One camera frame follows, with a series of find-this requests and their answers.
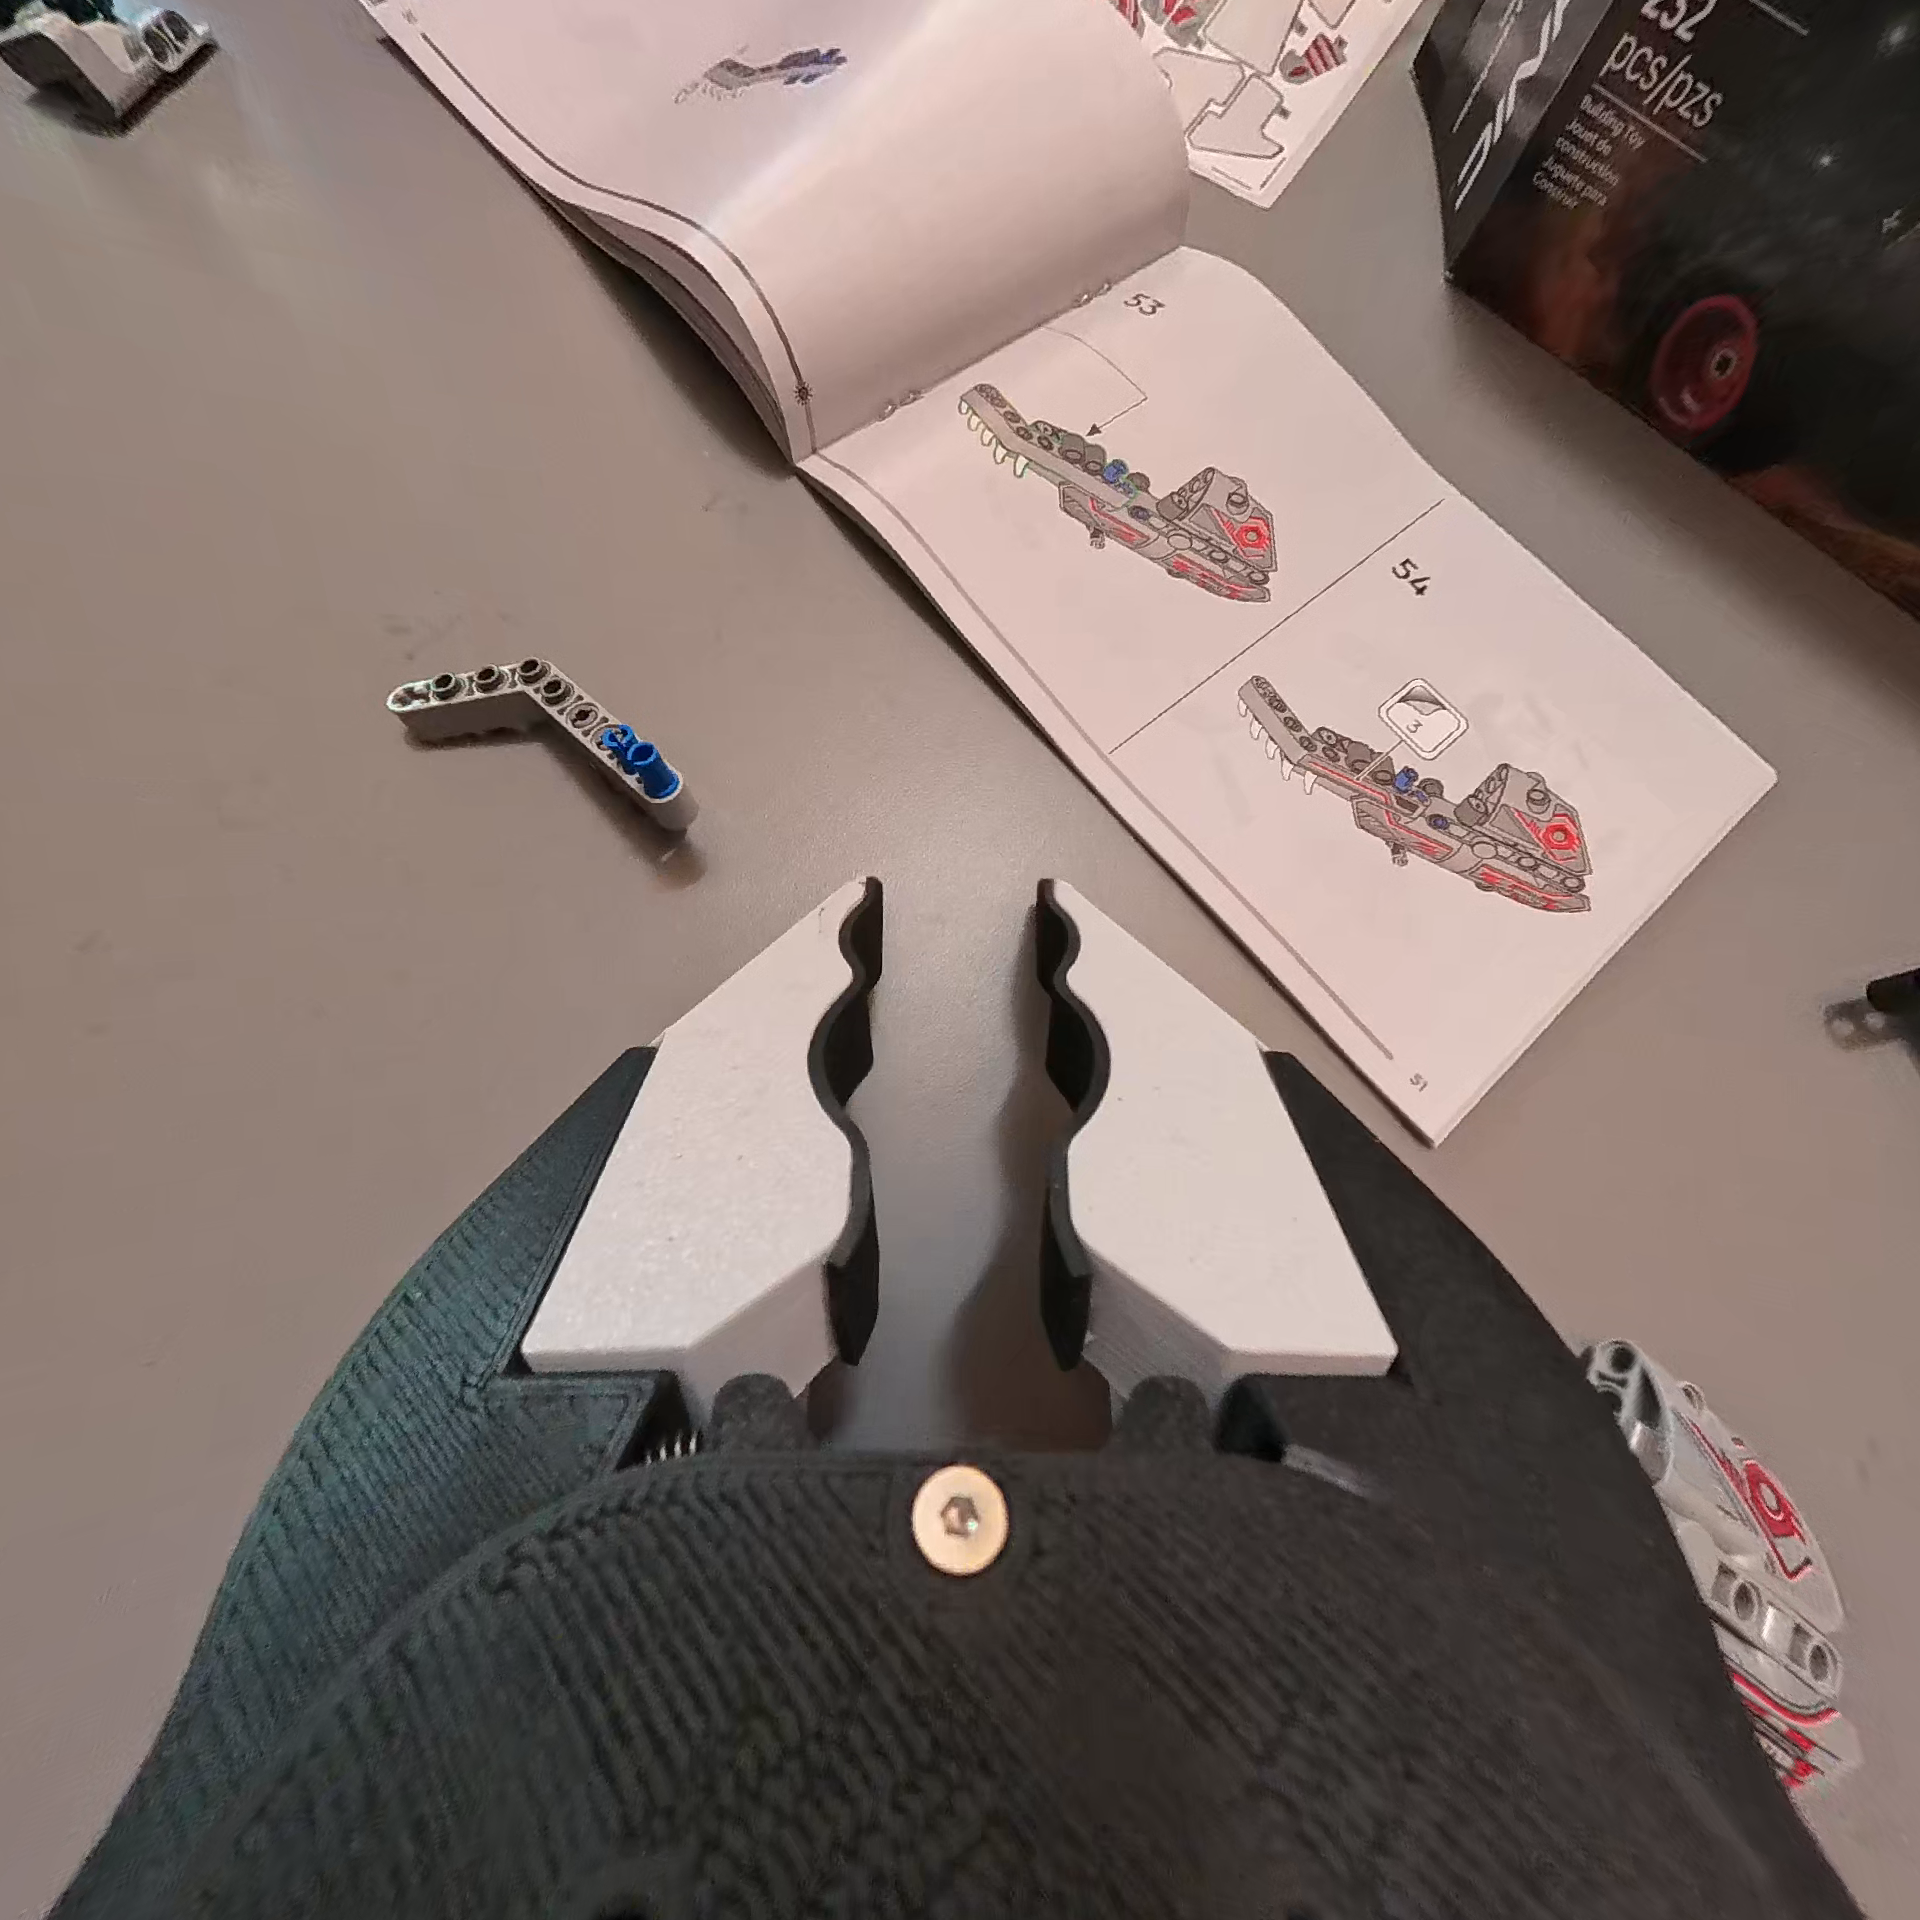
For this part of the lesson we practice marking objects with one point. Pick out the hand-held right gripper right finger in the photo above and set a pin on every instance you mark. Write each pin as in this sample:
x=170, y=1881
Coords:
x=1216, y=1186

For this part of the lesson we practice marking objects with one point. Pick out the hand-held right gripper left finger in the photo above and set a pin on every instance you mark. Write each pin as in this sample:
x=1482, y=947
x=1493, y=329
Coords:
x=709, y=1186

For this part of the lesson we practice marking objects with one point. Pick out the blue toy pin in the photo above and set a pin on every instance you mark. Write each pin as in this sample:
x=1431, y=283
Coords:
x=638, y=756

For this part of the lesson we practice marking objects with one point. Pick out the bent grey toy beam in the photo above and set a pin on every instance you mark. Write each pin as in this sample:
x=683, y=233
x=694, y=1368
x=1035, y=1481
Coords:
x=511, y=691

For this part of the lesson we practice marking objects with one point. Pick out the grey desk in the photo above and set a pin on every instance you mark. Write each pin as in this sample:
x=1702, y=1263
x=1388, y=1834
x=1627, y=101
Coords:
x=301, y=450

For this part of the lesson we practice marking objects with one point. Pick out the small teal toy piece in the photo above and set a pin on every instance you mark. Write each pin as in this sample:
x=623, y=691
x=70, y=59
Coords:
x=1724, y=1519

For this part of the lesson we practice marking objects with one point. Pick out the black toy piece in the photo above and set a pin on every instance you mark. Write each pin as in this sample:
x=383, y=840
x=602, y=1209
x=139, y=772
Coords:
x=1892, y=998

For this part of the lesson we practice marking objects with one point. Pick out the open instruction booklet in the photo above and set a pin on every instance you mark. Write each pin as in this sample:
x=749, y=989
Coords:
x=930, y=183

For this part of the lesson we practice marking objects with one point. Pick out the black toy box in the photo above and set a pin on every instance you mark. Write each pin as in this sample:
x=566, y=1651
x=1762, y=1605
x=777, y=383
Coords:
x=1724, y=269

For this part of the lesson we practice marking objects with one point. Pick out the white sticker sheet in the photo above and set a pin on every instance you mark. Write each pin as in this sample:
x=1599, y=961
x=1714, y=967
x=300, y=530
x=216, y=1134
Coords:
x=1276, y=131

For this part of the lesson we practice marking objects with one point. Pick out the small grey toy assembly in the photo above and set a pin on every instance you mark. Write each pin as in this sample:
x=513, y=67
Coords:
x=123, y=64

